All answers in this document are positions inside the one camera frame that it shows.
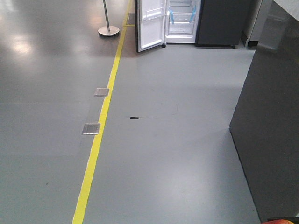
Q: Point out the red yellow apple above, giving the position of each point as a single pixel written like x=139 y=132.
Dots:
x=279 y=221

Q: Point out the fridge door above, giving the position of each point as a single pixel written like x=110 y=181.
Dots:
x=150 y=18

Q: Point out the dark grey fridge body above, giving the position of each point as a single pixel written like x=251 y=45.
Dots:
x=206 y=22

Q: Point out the silver floor outlet plate far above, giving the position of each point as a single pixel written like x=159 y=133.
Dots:
x=101 y=92

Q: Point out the silver floor outlet plate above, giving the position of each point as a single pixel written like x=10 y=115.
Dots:
x=91 y=129
x=101 y=92

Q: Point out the silver floor outlet plate near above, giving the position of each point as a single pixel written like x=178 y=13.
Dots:
x=91 y=129

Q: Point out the silver sign stand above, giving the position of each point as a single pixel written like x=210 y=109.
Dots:
x=107 y=31

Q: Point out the grey speckled kitchen counter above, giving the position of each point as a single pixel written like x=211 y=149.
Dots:
x=265 y=124

